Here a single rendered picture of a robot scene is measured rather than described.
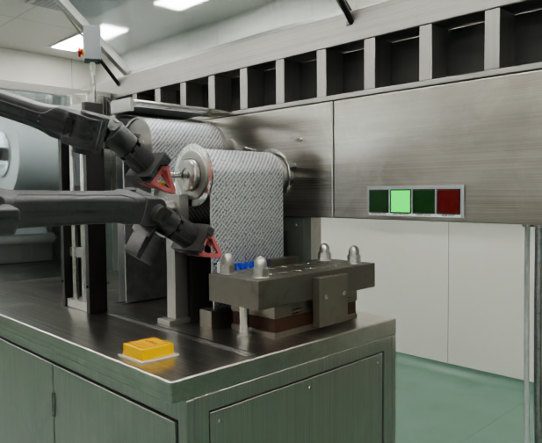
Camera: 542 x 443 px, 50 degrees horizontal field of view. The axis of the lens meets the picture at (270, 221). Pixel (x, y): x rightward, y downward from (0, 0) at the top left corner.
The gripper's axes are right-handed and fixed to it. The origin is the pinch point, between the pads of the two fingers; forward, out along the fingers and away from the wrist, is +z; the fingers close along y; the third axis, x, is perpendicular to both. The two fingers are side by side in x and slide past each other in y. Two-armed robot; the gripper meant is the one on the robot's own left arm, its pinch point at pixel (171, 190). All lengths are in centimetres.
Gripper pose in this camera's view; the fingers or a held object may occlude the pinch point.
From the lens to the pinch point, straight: 135.6
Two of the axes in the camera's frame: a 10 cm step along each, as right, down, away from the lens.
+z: 5.5, 6.0, 5.8
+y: 7.1, 0.3, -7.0
